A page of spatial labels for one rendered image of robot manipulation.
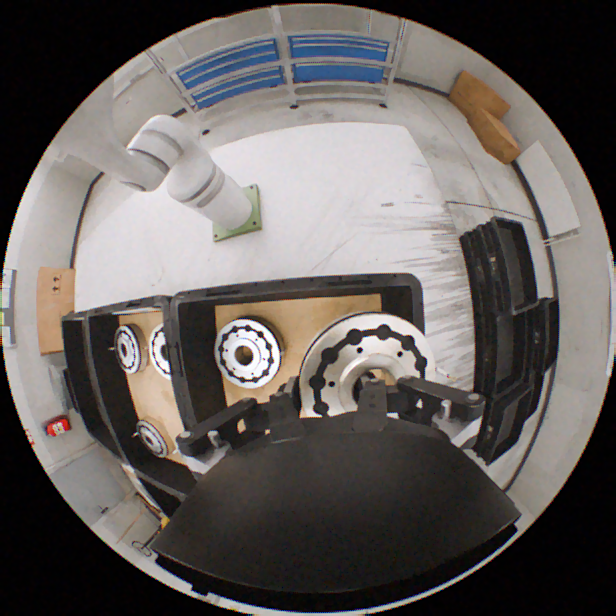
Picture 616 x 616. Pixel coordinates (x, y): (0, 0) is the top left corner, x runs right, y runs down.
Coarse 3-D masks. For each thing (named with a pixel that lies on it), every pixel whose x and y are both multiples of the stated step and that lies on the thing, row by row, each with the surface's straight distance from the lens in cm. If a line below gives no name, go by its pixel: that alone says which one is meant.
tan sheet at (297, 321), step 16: (240, 304) 34; (256, 304) 33; (272, 304) 32; (288, 304) 32; (304, 304) 31; (320, 304) 31; (336, 304) 31; (352, 304) 32; (368, 304) 32; (224, 320) 35; (272, 320) 32; (288, 320) 32; (304, 320) 31; (320, 320) 31; (288, 336) 32; (304, 336) 32; (288, 352) 32; (304, 352) 32; (288, 368) 33; (224, 384) 37; (272, 384) 34; (304, 416) 36
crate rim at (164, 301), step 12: (132, 300) 35; (144, 300) 32; (156, 300) 30; (168, 300) 29; (96, 312) 50; (108, 312) 42; (168, 312) 28; (168, 324) 29; (168, 336) 29; (168, 348) 29; (168, 360) 30; (96, 372) 53; (96, 384) 54; (180, 396) 30; (180, 408) 31; (108, 420) 57; (120, 444) 59; (132, 468) 63; (156, 480) 56; (180, 492) 51
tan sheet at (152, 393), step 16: (128, 320) 52; (144, 320) 47; (160, 320) 43; (144, 336) 48; (144, 384) 52; (160, 384) 47; (144, 400) 54; (160, 400) 49; (144, 416) 58; (160, 416) 52; (176, 416) 48; (176, 432) 51
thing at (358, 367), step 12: (360, 360) 14; (372, 360) 14; (384, 360) 14; (396, 360) 15; (348, 372) 14; (360, 372) 14; (396, 372) 15; (348, 384) 14; (348, 396) 14; (348, 408) 15
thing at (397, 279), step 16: (400, 272) 23; (208, 288) 25; (224, 288) 24; (240, 288) 23; (256, 288) 22; (272, 288) 22; (288, 288) 22; (304, 288) 22; (320, 288) 21; (336, 288) 22; (352, 288) 22; (416, 288) 24; (176, 304) 28; (416, 304) 24; (176, 320) 28; (416, 320) 24; (176, 336) 28; (176, 352) 28; (176, 368) 29; (192, 400) 30; (192, 416) 30
